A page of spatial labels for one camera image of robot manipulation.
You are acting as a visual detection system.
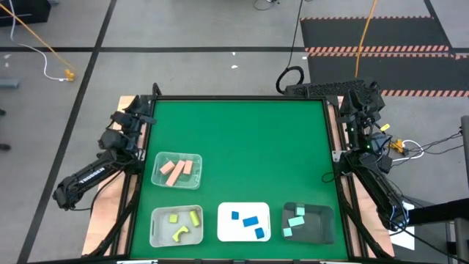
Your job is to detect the orange floor cable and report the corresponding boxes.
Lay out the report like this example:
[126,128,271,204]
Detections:
[0,2,76,76]
[353,0,378,80]

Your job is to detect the black hazard-striped floor mat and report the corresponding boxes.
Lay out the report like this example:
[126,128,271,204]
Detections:
[299,15,451,54]
[306,51,469,98]

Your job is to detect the green table mat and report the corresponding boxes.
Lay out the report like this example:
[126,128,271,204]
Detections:
[130,99,349,260]

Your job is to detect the black beam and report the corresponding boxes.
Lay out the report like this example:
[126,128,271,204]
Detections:
[402,197,469,230]

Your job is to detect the light wooden side board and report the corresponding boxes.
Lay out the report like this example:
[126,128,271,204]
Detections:
[328,95,396,258]
[81,95,152,257]

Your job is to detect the light grey plastic bin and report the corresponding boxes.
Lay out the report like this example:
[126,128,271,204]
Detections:
[149,204,204,248]

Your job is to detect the grey metal stand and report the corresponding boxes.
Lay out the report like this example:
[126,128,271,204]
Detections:
[445,216,469,264]

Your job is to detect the black table frame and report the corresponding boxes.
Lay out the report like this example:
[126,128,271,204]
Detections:
[127,94,353,262]

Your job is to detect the white paper sheet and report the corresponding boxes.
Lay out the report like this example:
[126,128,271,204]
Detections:
[388,199,417,251]

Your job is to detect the orange cable connectors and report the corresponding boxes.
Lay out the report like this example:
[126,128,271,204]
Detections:
[389,137,407,154]

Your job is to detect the long black floor cable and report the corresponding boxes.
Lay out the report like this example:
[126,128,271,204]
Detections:
[275,0,306,95]

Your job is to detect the dark grey plastic bin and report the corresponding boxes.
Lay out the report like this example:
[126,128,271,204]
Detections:
[281,201,336,245]

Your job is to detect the white looped cable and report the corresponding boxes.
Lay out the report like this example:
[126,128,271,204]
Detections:
[394,138,425,163]

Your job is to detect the thin black cable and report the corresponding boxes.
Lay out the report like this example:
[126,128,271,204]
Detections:
[405,131,463,157]

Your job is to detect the black cabinet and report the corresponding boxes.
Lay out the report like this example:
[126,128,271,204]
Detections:
[0,0,51,27]

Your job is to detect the coiled black floor cable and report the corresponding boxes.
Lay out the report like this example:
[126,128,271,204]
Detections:
[252,0,281,12]

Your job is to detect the white plastic bin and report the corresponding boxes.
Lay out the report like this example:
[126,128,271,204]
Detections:
[217,201,272,243]

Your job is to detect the black perforated computer case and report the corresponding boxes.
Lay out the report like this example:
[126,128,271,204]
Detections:
[284,78,386,125]

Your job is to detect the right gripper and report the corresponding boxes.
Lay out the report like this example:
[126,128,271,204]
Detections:
[339,87,383,128]

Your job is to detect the clear plastic bin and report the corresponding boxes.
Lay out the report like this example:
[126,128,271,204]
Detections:
[150,151,203,191]

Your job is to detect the white floor cable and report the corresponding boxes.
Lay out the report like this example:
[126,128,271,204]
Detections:
[9,0,70,81]

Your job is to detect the grey metal post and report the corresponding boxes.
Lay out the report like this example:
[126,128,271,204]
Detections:
[459,114,469,177]

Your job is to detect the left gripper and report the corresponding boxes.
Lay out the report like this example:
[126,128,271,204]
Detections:
[110,95,158,135]

